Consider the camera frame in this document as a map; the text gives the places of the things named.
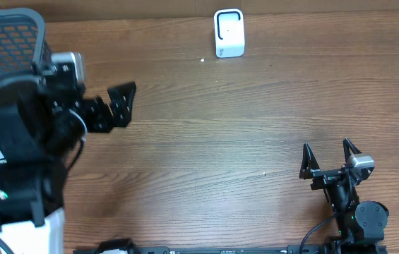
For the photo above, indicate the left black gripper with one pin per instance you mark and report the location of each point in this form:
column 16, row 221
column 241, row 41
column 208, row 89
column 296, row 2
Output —
column 121, row 110

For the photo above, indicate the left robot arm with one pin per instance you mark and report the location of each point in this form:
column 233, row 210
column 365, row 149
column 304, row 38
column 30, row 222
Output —
column 32, row 202

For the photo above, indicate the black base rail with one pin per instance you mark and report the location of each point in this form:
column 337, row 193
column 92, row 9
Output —
column 126, row 245

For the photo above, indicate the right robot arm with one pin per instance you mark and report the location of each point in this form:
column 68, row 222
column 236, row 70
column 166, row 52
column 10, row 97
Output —
column 360, row 224

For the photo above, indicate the grey plastic shopping basket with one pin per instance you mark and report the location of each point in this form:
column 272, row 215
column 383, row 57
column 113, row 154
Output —
column 5, row 46

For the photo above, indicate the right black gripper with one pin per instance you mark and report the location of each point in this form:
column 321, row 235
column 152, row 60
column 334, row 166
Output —
column 308, row 166

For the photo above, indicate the white barcode scanner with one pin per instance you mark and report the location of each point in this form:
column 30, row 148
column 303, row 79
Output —
column 229, row 33

